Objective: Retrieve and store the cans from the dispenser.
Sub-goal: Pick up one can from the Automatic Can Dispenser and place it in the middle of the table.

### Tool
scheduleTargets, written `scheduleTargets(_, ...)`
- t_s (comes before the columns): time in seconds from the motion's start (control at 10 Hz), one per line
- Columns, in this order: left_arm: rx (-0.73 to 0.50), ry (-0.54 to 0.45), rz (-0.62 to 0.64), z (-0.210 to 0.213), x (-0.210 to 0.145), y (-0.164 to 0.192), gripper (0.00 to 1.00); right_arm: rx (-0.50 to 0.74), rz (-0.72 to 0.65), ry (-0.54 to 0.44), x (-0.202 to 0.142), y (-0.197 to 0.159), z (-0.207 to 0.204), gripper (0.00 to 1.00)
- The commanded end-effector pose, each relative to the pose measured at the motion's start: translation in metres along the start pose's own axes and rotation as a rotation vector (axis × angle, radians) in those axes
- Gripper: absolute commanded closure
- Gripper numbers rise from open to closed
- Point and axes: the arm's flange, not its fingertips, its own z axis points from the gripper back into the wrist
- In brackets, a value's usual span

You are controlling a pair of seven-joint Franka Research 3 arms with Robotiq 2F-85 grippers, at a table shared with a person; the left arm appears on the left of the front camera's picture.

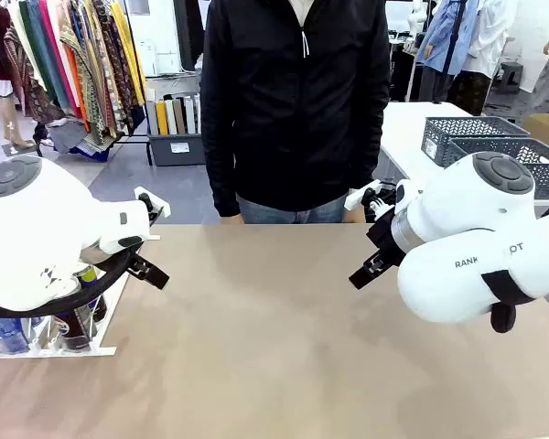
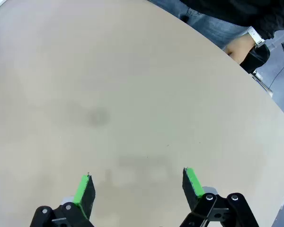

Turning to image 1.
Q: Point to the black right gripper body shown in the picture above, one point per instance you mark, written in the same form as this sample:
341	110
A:
384	233

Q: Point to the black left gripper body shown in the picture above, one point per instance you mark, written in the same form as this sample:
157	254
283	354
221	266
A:
130	241

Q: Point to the blue Pepsi can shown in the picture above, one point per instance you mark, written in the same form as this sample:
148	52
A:
9	334

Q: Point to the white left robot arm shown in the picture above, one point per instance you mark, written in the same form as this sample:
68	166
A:
36	228

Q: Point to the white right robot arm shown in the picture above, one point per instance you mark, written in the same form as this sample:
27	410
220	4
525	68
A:
462	215

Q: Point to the person's left forearm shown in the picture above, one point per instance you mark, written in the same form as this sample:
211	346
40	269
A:
370	155

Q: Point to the person's right forearm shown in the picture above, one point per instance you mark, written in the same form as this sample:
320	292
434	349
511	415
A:
222	183

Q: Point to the person's left hand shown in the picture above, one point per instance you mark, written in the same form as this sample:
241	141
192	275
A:
354	216

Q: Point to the person's right hand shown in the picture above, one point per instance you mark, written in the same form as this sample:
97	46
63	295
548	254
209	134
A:
232	220

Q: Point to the white side table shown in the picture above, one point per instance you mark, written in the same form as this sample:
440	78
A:
402	132

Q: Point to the grey storage bin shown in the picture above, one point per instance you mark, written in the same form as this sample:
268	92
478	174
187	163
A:
174	148

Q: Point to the grey cloth pile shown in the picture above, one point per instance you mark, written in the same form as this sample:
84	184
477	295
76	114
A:
66	135

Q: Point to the grey fabric roll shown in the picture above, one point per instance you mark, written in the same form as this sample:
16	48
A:
151	118

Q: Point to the yellow fabric roll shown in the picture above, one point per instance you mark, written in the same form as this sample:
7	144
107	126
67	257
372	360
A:
161	118

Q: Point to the white fabric roll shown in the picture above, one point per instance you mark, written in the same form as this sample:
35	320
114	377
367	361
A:
170	116

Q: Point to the brown fabric roll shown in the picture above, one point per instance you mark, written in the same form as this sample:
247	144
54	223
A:
179	115

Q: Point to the person in black jacket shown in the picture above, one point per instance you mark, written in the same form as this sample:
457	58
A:
293	114

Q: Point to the black equipment desk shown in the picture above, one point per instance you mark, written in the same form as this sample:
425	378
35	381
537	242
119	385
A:
400	68

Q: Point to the orange hanging cloth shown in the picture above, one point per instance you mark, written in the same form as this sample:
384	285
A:
73	82

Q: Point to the brown patterned hanging cloth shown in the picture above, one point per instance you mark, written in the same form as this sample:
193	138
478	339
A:
114	68

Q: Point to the cream zigzag hanging cloth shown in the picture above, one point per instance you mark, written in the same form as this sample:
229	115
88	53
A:
80	68

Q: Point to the white appliance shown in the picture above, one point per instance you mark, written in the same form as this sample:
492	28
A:
147	57

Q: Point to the yellow hanging cloth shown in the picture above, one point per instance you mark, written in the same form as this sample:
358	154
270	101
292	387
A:
125	46

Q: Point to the mannequin in blue shirt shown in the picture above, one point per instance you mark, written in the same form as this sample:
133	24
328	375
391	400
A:
444	41

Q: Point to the grey plastic stool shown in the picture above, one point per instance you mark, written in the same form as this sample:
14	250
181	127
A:
511	75

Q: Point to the pink hanging cloth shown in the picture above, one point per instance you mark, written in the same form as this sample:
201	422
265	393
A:
55	46

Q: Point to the teal hanging cloth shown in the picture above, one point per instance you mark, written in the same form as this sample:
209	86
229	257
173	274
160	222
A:
43	46

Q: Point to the bare white mannequin torso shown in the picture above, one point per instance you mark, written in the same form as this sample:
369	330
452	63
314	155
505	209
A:
416	18

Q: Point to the mannequin in white shirt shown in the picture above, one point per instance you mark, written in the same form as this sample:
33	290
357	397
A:
491	41

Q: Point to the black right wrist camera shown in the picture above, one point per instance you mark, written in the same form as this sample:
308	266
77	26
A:
377	203

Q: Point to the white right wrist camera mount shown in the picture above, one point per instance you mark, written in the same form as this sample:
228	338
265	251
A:
358	196

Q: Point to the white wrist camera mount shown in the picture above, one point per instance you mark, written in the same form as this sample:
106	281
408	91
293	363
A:
158	201
358	196

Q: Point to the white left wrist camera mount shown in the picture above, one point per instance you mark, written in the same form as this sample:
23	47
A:
158	201

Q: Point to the black clothes rack frame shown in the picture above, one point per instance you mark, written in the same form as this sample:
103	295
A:
149	155

